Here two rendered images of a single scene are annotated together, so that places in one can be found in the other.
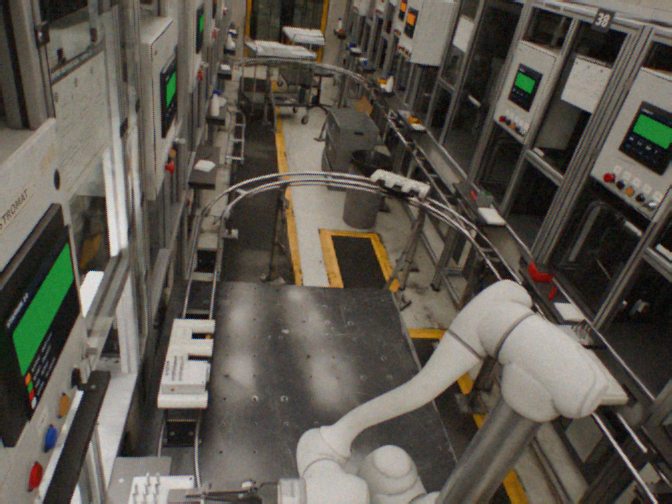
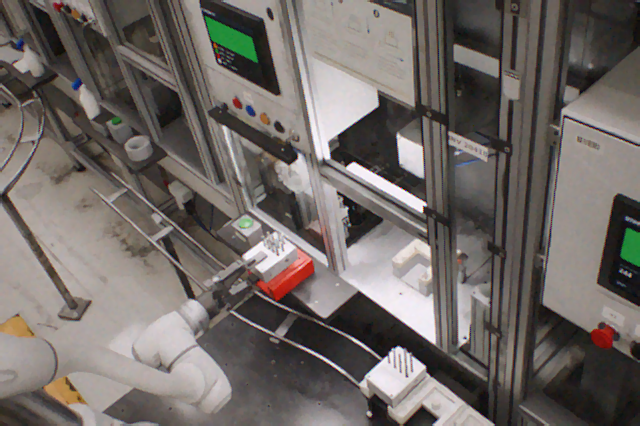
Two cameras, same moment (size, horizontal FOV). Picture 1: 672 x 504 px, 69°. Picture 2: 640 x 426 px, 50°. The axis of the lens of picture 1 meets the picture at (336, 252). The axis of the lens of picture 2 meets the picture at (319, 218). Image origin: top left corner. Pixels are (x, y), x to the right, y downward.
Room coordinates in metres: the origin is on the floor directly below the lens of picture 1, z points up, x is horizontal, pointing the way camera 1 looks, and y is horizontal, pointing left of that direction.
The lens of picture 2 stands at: (1.91, -0.05, 2.43)
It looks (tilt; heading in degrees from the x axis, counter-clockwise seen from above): 43 degrees down; 160
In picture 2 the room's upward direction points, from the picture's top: 12 degrees counter-clockwise
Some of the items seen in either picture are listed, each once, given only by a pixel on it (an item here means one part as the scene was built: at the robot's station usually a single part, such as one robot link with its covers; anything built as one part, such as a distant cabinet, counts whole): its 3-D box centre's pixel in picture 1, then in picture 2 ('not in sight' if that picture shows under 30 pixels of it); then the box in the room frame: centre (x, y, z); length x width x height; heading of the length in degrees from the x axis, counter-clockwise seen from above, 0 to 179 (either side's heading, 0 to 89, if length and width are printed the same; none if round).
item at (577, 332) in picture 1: (573, 333); not in sight; (1.63, -1.02, 0.92); 0.13 x 0.10 x 0.09; 104
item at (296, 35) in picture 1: (301, 62); not in sight; (7.78, 1.07, 0.48); 0.84 x 0.58 x 0.97; 22
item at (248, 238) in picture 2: not in sight; (252, 235); (0.40, 0.27, 0.97); 0.08 x 0.08 x 0.12; 14
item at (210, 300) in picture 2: (256, 500); (214, 299); (0.62, 0.07, 1.03); 0.09 x 0.07 x 0.08; 104
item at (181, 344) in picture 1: (189, 364); (430, 417); (1.14, 0.41, 0.84); 0.36 x 0.14 x 0.10; 14
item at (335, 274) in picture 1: (358, 263); not in sight; (3.27, -0.19, 0.01); 1.00 x 0.55 x 0.01; 14
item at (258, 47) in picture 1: (278, 81); not in sight; (6.45, 1.16, 0.48); 0.88 x 0.56 x 0.96; 122
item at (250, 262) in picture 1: (259, 140); not in sight; (5.48, 1.14, 0.01); 5.85 x 0.59 x 0.01; 14
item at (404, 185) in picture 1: (399, 186); not in sight; (2.97, -0.32, 0.84); 0.37 x 0.14 x 0.10; 72
